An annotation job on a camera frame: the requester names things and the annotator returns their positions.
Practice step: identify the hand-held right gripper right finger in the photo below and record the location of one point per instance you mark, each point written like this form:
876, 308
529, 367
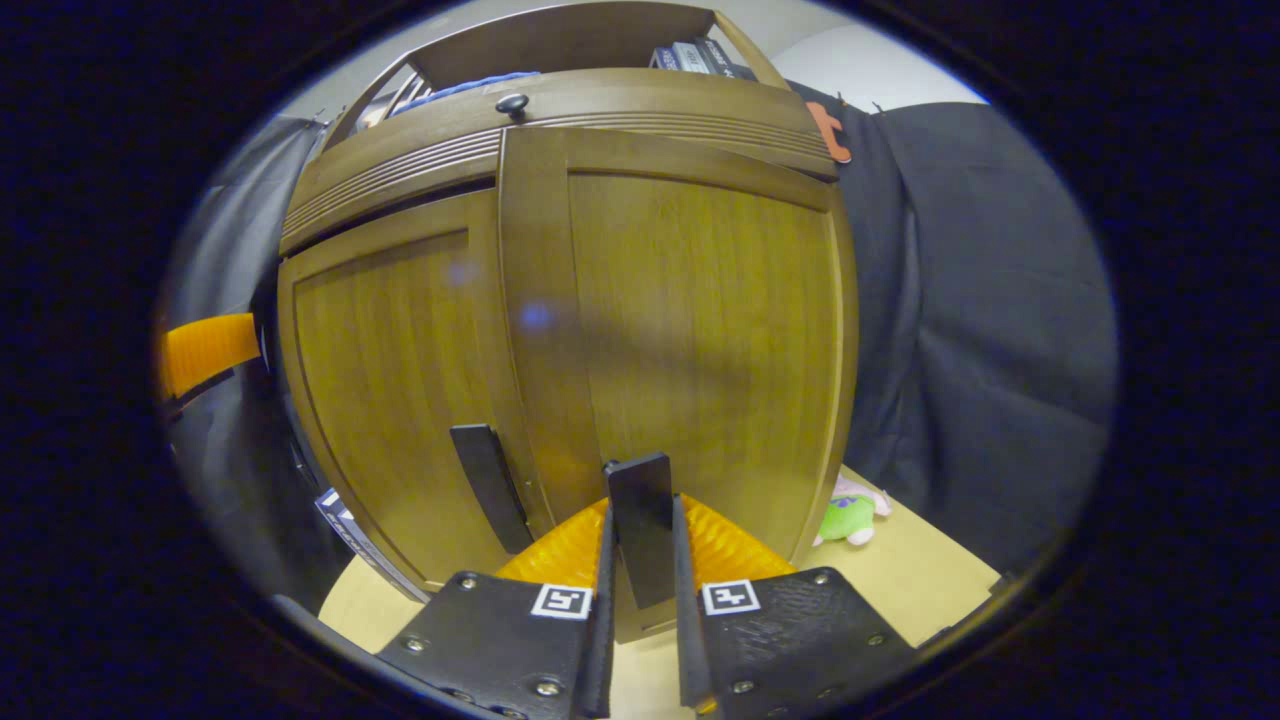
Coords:
688, 640

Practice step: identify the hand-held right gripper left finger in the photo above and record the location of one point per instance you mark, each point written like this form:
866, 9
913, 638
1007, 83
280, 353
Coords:
603, 640

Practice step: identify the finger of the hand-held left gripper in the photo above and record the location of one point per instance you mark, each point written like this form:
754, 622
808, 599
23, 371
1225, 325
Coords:
205, 350

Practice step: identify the wooden double-door shoe cabinet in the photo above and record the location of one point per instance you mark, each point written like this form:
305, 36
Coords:
600, 35

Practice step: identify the wooden cabinet drawer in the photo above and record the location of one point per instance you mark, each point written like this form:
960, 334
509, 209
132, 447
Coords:
650, 105

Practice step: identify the pink and green plush toy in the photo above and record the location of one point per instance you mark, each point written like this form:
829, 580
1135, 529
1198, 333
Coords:
850, 515

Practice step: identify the dark printed box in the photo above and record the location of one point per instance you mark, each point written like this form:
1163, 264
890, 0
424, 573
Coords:
350, 530

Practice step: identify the blue cushion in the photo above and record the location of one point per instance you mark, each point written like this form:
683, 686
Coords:
460, 88

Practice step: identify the round black drawer knob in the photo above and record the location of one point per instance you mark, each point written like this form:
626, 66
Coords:
512, 104

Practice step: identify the black backdrop cloth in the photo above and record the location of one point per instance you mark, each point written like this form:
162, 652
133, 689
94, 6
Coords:
1000, 330

